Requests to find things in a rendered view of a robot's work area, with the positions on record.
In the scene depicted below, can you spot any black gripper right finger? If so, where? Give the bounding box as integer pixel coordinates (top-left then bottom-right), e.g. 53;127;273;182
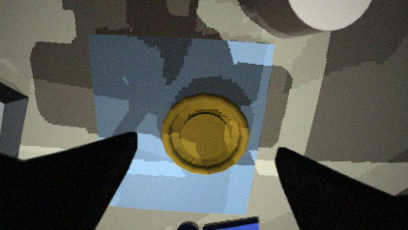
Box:
275;147;408;230

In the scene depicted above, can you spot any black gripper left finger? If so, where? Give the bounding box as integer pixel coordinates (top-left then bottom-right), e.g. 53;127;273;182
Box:
0;131;138;230

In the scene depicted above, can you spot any light blue flat mat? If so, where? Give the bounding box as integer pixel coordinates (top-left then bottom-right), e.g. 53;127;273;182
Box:
88;34;275;215

